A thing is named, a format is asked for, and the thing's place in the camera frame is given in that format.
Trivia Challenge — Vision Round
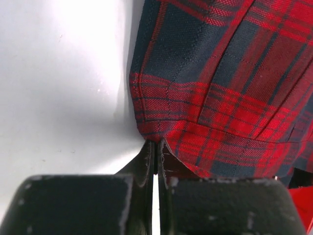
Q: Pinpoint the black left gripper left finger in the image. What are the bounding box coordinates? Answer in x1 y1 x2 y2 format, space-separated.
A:
0 141 156 235

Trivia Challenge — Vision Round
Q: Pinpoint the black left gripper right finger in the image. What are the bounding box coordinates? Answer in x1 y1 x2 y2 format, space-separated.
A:
156 140 306 235

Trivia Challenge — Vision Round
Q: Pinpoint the red black plaid skirt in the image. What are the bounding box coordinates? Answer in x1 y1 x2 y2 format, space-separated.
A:
129 0 313 177

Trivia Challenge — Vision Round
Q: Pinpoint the red plastic bin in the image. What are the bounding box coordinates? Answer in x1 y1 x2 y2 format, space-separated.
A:
289 168 313 234

